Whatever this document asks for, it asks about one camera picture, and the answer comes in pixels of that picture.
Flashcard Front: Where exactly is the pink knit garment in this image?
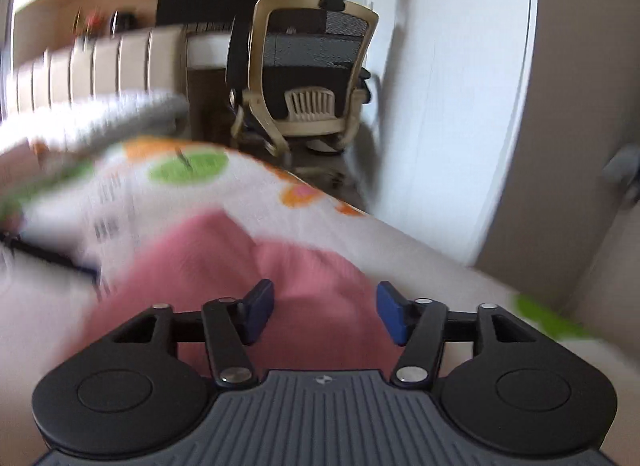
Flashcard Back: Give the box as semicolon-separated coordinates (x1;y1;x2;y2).
68;210;400;374

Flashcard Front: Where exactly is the colourful printed bed sheet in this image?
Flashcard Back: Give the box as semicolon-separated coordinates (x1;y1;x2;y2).
1;137;639;465

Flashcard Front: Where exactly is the pink cardboard box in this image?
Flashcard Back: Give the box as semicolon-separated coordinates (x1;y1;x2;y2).
1;140;49;185

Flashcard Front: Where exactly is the beige padded headboard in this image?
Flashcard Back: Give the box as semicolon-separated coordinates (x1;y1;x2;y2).
6;26;186;114

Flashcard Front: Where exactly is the potted flower plant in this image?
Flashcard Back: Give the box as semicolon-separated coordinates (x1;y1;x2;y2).
73;10;106;38

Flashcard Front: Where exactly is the black round kettle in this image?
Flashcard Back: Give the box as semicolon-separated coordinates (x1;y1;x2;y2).
108;8;138;36

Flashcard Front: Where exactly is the beige mesh office chair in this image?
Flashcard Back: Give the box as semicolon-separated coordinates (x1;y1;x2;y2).
226;0;378;187

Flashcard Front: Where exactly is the wooden desk with shelf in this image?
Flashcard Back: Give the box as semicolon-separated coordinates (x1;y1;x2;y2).
8;0;302;142

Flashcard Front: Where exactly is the black keyboard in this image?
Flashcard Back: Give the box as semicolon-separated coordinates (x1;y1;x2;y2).
184;22;233;34

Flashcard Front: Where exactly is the white wardrobe door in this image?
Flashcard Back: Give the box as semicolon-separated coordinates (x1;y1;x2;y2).
352;0;537;265

